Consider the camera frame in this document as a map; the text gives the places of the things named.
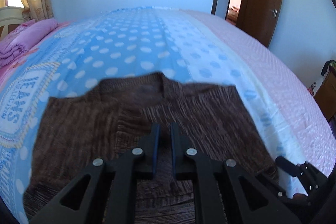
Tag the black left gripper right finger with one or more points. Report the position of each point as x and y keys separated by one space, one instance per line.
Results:
x=224 y=192

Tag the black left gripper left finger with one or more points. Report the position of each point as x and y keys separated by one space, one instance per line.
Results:
x=105 y=191

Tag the brown knitted sweater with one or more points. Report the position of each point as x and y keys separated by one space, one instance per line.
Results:
x=112 y=117

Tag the pink patterned bed sheet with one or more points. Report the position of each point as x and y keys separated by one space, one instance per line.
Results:
x=295 y=103

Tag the brown wooden cabinet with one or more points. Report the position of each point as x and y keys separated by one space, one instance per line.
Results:
x=325 y=96

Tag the blue polka dot blanket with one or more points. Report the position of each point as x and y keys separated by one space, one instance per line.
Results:
x=124 y=43

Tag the folded purple quilt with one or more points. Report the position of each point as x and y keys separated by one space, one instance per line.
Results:
x=23 y=38

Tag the white wooden headboard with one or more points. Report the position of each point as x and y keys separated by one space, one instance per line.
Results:
x=10 y=18

